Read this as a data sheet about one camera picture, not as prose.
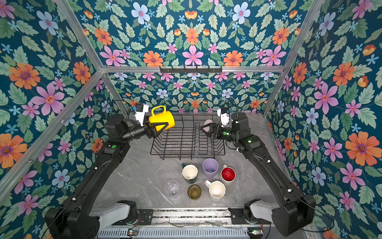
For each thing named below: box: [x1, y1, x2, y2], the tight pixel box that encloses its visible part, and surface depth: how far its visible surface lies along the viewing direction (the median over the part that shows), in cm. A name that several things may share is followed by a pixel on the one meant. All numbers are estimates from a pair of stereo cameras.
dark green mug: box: [181, 163, 199, 184], surface depth 82 cm
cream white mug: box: [203, 179, 226, 202], surface depth 76 cm
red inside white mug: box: [219, 164, 237, 186], surface depth 84 cm
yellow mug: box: [148, 105, 176, 132], surface depth 66 cm
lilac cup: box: [202, 158, 219, 181], surface depth 83 cm
